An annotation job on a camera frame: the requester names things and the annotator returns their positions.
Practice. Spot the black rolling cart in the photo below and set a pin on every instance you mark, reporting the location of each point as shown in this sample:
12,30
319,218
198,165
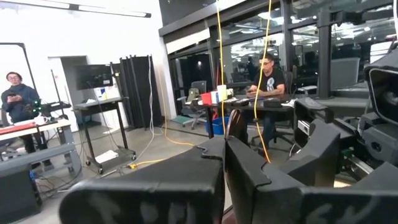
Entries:
99,104

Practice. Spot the long light bar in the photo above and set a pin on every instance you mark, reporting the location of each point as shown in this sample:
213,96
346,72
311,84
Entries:
109,12

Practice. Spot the grey panel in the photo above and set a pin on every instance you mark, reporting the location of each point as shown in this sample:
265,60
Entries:
345,74

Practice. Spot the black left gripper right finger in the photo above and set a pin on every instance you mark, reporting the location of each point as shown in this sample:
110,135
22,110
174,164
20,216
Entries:
280,205

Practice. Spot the white background mug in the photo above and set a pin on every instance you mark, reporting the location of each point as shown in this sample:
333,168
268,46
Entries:
40,120

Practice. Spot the black metal stand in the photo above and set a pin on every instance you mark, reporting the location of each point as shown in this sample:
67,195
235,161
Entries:
325,56

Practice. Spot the black wall monitor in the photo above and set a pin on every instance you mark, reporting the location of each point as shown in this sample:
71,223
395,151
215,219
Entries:
93,76

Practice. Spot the black office desk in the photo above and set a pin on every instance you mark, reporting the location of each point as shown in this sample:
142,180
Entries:
248,107

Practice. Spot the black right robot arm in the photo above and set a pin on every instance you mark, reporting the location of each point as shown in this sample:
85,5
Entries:
311,109

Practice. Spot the wooden background table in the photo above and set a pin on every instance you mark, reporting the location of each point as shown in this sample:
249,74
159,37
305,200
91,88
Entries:
53,124

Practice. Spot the person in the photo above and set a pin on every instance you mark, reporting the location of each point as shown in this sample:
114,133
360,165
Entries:
21,99
270,81

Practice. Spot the black folding curtain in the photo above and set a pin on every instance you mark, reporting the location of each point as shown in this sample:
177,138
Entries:
140,90

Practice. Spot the blue and white box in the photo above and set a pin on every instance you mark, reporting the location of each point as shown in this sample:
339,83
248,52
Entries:
214,97

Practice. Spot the grey office chair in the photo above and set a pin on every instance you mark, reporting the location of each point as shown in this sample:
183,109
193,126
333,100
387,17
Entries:
199,87

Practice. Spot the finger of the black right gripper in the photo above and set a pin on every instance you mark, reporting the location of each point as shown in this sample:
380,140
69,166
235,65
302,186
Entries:
320,161

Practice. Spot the red box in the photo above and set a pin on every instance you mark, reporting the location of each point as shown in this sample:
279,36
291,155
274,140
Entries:
206,99

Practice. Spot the blue bin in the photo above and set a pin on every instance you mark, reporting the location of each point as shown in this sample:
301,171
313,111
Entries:
214,126

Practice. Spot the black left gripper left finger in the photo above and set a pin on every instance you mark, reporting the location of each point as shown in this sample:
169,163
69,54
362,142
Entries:
171,193

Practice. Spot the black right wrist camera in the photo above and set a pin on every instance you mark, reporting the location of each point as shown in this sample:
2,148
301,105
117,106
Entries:
385,93

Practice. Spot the grey bench base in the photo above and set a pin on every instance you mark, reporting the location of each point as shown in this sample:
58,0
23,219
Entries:
18,193

